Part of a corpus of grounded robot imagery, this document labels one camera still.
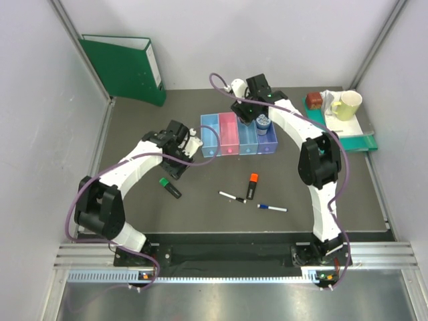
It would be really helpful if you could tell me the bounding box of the aluminium frame post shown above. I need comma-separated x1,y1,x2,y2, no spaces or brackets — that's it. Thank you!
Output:
346,0,409,90
48,0,116,176

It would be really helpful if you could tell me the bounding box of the aluminium frame post right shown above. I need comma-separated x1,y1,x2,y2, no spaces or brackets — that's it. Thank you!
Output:
346,0,409,90

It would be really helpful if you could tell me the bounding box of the pink drawer box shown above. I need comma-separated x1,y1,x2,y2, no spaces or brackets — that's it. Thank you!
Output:
219,112,239,156

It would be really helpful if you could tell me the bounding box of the teal clip file folder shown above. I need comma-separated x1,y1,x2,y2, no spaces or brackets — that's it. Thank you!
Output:
302,98,378,152

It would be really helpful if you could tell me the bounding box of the blue white marker pen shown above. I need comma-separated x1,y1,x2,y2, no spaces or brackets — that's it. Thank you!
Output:
257,204,288,213

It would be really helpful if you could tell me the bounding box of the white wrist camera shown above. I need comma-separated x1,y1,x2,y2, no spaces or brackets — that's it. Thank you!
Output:
183,128,203,157
223,79,247,98

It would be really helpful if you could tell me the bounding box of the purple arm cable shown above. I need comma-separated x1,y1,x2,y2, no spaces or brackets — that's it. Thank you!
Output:
64,125,221,314
209,72,352,290

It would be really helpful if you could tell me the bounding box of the aluminium front rail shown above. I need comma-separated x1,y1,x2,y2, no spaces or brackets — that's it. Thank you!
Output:
53,242,418,270

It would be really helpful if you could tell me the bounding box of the orange highlighter marker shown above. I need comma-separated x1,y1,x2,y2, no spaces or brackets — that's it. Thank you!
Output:
246,173,258,200

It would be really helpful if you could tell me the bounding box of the green highlighter marker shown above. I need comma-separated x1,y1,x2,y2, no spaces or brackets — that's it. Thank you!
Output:
159,177,182,199

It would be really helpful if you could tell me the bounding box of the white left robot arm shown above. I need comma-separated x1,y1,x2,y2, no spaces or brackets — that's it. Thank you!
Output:
74,120,202,265

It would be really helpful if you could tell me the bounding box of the sky blue drawer box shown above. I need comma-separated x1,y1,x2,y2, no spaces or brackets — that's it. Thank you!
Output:
237,118,259,155

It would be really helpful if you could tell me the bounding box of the dark red cube box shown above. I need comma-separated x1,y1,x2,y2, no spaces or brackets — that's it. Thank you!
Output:
306,92,323,110

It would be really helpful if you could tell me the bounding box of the patterned washi tape roll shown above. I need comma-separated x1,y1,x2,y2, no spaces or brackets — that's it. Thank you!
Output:
255,114,272,136

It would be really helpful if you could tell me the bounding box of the aluminium frame post left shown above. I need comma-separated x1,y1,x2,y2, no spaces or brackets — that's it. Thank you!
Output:
48,0,116,176

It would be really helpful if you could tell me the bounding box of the purple drawer box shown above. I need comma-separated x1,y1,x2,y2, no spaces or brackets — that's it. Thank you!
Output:
257,123,278,154

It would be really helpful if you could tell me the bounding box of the white printed paper sheet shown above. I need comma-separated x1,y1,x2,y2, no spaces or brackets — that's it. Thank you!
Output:
324,111,363,138

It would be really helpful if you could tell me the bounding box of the white slotted cable duct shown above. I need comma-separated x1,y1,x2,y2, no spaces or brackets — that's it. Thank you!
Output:
66,267,334,284

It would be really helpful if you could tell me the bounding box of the crumpled patterned wrapper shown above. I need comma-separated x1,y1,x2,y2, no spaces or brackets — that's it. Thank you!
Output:
320,90,342,116

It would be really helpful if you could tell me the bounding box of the yellow-green ceramic mug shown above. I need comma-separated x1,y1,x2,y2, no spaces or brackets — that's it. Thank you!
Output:
330,90,362,121

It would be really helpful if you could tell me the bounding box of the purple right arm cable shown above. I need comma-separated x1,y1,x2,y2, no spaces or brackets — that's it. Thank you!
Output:
209,72,352,290

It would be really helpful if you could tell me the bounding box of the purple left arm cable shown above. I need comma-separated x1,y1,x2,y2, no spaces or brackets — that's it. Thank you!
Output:
64,125,221,314

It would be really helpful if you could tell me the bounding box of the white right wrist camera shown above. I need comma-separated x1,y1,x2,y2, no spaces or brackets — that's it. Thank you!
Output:
223,79,247,98

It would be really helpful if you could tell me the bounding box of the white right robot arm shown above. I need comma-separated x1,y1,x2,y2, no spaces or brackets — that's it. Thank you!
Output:
226,74,344,266

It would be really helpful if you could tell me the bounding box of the light blue drawer box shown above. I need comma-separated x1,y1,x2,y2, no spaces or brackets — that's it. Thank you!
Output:
201,114,220,158

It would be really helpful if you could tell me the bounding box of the green lever arch binder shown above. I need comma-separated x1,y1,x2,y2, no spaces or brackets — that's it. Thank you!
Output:
80,35,167,106

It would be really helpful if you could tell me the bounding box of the black white marker pen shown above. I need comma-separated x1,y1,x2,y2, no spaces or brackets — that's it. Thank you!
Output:
218,191,247,204

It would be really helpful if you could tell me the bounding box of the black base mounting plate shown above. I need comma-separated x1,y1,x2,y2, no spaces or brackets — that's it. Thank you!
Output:
113,242,335,268

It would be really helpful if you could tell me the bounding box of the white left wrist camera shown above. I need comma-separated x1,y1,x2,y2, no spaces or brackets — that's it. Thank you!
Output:
183,128,203,157

